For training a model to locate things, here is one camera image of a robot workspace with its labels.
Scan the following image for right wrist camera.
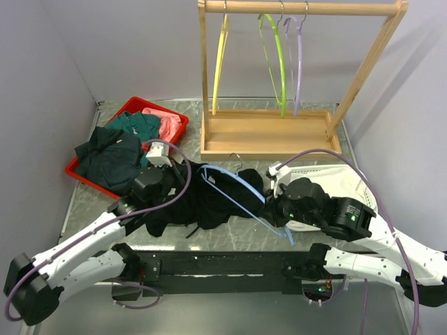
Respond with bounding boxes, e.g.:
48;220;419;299
266;162;295;188

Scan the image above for pink garment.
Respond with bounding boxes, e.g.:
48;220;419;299
142;107;182;142

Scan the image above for purple cable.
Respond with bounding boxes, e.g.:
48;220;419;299
4;138;193;322
275;149;420;335

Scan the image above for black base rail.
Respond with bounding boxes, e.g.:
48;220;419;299
116;251;329;295

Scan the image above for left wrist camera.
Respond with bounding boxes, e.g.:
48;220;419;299
145;141;172;168

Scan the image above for yellow plastic hanger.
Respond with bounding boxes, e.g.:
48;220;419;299
212;14;229;115

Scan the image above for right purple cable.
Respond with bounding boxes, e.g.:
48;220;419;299
275;149;420;335

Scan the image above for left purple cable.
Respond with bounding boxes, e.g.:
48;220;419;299
4;138;193;322

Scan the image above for green plastic hanger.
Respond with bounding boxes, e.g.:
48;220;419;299
258;13;287;118

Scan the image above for wooden clothes rack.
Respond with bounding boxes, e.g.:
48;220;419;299
198;1;409;161

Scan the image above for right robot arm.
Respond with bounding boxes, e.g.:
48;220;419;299
265;177;446;307

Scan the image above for purple plastic hanger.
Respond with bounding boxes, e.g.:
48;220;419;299
283;16;303;117

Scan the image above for dark green garment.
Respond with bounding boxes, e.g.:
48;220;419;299
75;126;148;195

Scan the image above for black shorts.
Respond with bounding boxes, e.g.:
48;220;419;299
145;162;265;237

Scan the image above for red plastic tray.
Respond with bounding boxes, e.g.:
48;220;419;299
65;96;189;200

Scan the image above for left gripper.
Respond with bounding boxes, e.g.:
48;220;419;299
149;156;191;211

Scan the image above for white laundry basket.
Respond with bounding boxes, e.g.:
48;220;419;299
272;165;377;241

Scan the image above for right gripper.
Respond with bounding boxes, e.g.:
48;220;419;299
257;181;321;227

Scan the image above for blue plastic hanger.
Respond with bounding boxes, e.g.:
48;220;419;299
198;153;296;246

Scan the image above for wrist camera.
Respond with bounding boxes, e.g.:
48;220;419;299
266;162;295;188
145;141;172;168

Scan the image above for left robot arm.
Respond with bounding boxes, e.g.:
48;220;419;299
3;163;193;326

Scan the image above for teal green shorts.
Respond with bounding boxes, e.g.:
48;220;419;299
99;112;161;170

